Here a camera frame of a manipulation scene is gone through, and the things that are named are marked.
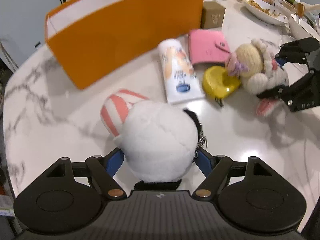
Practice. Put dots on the plastic cup with spoon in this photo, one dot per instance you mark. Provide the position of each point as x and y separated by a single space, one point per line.
287 8

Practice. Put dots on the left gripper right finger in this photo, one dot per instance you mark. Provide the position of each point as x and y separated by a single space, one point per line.
215 169

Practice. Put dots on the pink card wallet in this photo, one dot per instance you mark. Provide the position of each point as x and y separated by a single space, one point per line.
207 46

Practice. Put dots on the orange storage box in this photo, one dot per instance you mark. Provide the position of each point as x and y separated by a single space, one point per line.
91 38

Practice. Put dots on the white bowl with spoon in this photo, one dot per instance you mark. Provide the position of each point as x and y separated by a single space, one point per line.
300 29

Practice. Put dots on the crochet bunny doll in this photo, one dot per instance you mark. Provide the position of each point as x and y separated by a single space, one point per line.
256 67

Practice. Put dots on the white lotion tube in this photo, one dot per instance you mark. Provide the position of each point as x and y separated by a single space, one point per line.
180 80

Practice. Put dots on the yellow tape measure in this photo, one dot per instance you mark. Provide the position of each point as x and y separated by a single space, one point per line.
218 85

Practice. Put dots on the small brown cardboard box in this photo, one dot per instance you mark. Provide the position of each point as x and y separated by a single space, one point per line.
212 15

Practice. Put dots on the white bowl of fries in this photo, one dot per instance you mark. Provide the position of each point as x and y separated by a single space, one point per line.
265 12

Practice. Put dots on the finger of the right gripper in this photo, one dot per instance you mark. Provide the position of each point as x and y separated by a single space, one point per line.
298 51
279 92

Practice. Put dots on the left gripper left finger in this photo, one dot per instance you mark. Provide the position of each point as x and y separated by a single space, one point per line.
101 172

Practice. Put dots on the white panda plush toy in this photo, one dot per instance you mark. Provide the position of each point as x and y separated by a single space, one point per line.
158 140

